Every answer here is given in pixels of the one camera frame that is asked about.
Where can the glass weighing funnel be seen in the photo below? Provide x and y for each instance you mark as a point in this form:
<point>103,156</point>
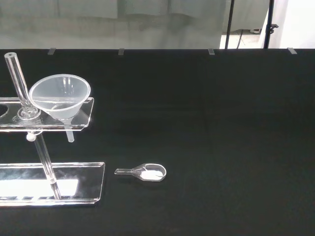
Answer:
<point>150,174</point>

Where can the clear funnel stand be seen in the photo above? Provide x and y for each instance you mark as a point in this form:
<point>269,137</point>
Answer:
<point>81,177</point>

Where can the black bench cloth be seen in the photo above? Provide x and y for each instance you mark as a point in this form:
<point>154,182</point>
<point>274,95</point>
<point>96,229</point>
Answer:
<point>209,135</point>

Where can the clear cloth clip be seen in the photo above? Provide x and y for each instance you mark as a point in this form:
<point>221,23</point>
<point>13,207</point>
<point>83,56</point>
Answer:
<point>52,51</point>
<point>291,50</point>
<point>121,51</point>
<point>211,51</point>

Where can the plain black tripod pole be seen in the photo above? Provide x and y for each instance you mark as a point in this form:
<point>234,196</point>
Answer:
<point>230,22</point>

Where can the black tripod pole with clamp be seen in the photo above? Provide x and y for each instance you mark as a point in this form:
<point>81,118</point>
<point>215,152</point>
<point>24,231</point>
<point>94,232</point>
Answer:
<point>269,14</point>

